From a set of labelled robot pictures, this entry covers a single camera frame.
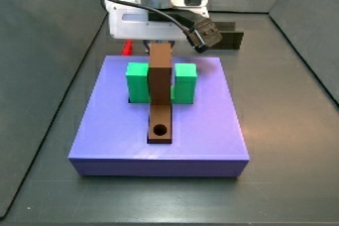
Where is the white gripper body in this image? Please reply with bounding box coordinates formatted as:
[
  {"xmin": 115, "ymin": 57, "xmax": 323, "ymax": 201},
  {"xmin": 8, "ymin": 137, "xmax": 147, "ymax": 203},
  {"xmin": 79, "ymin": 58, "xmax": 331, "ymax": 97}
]
[{"xmin": 104, "ymin": 1, "xmax": 187, "ymax": 41}]

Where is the black angle fixture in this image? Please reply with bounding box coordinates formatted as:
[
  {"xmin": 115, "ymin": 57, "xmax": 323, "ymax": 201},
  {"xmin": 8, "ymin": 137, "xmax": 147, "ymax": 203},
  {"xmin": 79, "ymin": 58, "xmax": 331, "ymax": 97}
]
[{"xmin": 209, "ymin": 22, "xmax": 244, "ymax": 50}]

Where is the red cylindrical peg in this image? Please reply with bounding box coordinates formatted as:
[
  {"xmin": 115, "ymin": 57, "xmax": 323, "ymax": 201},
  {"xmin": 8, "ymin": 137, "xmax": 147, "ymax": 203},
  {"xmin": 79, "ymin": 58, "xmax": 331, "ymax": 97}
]
[{"xmin": 121, "ymin": 40, "xmax": 132, "ymax": 56}]

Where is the green U-shaped block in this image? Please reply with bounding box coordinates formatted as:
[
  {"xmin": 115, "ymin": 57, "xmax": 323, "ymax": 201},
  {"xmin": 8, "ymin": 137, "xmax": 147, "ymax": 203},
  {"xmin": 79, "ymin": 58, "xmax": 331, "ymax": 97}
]
[{"xmin": 125, "ymin": 62, "xmax": 197, "ymax": 104}]

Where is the purple base block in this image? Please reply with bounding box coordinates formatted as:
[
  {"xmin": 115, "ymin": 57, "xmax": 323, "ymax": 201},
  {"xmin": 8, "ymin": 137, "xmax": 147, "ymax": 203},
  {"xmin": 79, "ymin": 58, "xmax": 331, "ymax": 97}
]
[{"xmin": 69, "ymin": 56, "xmax": 249, "ymax": 176}]

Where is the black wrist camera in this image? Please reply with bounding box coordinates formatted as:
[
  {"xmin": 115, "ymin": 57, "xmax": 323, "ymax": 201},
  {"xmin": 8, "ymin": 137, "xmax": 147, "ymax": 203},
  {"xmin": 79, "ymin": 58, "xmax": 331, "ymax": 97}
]
[{"xmin": 187, "ymin": 18, "xmax": 223, "ymax": 54}]

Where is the brown L-shaped bracket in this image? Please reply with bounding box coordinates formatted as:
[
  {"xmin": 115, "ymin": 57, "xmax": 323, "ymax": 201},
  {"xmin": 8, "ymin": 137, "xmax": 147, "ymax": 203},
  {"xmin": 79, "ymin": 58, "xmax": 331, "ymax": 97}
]
[{"xmin": 147, "ymin": 43, "xmax": 172, "ymax": 144}]

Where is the black cable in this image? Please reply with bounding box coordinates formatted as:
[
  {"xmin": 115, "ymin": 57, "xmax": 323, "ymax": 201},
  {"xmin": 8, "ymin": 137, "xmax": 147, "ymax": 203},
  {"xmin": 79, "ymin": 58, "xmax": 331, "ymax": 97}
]
[{"xmin": 65, "ymin": 0, "xmax": 196, "ymax": 36}]

